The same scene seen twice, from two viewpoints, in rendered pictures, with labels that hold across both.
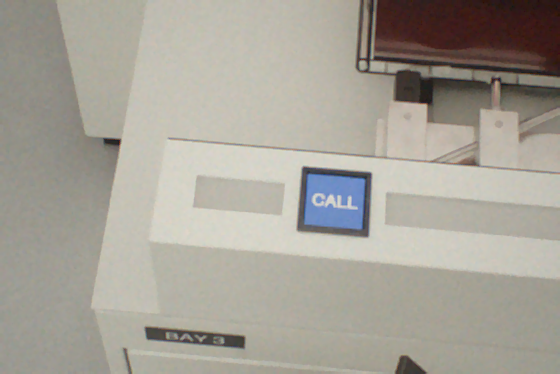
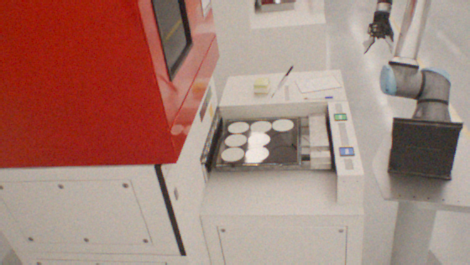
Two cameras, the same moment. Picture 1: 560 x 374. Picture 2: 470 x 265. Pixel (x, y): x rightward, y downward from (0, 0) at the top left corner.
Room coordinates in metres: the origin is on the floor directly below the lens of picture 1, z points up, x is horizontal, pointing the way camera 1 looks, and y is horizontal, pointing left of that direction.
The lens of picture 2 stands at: (0.64, 1.24, 1.91)
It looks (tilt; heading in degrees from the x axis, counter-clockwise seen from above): 33 degrees down; 280
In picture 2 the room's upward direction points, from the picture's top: 9 degrees counter-clockwise
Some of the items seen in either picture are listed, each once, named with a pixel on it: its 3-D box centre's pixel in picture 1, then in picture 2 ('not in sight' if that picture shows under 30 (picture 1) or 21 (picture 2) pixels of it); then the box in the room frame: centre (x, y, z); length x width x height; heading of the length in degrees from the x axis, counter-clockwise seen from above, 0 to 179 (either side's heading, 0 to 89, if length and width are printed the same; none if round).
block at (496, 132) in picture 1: (496, 156); (319, 146); (0.53, -0.19, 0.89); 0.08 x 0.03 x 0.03; 178
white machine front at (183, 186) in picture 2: not in sight; (198, 143); (1.02, -0.08, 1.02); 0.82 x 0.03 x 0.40; 88
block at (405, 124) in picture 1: (404, 148); (320, 157); (0.53, -0.11, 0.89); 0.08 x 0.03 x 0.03; 178
